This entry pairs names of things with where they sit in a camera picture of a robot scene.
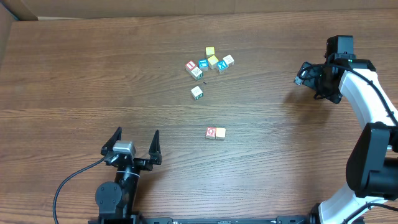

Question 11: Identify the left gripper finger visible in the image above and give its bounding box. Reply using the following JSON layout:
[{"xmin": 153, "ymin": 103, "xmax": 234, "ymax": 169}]
[
  {"xmin": 100, "ymin": 127, "xmax": 122, "ymax": 156},
  {"xmin": 149, "ymin": 130, "xmax": 162, "ymax": 165}
]

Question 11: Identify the white block green edge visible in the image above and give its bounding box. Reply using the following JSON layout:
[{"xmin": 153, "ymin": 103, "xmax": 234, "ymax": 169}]
[{"xmin": 205, "ymin": 127, "xmax": 216, "ymax": 139}]

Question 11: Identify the white block blue side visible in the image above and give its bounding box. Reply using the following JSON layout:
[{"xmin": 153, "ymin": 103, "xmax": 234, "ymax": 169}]
[{"xmin": 215, "ymin": 128, "xmax": 226, "ymax": 140}]

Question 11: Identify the white block frog picture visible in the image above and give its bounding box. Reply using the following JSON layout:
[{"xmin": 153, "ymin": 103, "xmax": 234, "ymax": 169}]
[{"xmin": 190, "ymin": 86, "xmax": 203, "ymax": 100}]

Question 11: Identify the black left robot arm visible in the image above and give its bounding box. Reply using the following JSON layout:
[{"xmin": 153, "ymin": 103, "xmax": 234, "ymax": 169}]
[{"xmin": 95, "ymin": 127, "xmax": 162, "ymax": 223}]

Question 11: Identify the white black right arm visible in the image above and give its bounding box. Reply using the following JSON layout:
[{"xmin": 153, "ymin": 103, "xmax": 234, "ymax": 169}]
[{"xmin": 294, "ymin": 58, "xmax": 397, "ymax": 223}]

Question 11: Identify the white block green side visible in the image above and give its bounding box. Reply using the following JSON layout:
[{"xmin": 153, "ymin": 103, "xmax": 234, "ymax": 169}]
[{"xmin": 189, "ymin": 66, "xmax": 203, "ymax": 80}]

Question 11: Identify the red I block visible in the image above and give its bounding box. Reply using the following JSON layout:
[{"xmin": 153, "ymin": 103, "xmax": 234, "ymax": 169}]
[{"xmin": 185, "ymin": 60, "xmax": 197, "ymax": 74}]

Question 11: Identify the white block far right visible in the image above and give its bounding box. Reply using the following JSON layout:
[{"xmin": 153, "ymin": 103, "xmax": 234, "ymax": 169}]
[{"xmin": 223, "ymin": 55, "xmax": 234, "ymax": 67}]

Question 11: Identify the blue letter block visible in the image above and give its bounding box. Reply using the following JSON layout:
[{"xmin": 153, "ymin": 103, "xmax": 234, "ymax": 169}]
[{"xmin": 198, "ymin": 59, "xmax": 208, "ymax": 72}]

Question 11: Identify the blue X block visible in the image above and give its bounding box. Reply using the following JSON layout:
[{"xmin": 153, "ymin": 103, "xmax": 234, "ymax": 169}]
[{"xmin": 216, "ymin": 60, "xmax": 228, "ymax": 74}]

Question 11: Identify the yellow block near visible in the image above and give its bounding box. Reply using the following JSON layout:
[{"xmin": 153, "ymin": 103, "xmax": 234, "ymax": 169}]
[{"xmin": 207, "ymin": 55, "xmax": 219, "ymax": 70}]

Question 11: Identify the yellow block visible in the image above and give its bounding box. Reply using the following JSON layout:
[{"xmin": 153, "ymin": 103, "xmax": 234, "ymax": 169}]
[
  {"xmin": 207, "ymin": 55, "xmax": 219, "ymax": 70},
  {"xmin": 205, "ymin": 47, "xmax": 215, "ymax": 58}
]

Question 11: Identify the yellow block far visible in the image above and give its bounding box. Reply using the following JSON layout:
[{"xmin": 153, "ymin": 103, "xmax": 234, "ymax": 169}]
[{"xmin": 205, "ymin": 47, "xmax": 215, "ymax": 58}]

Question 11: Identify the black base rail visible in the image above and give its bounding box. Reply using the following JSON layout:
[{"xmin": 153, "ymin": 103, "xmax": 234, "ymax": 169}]
[{"xmin": 87, "ymin": 215, "xmax": 320, "ymax": 224}]

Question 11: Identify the cardboard wall panel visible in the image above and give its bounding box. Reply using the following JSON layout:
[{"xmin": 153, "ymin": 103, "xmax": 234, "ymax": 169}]
[{"xmin": 1, "ymin": 0, "xmax": 397, "ymax": 21}]

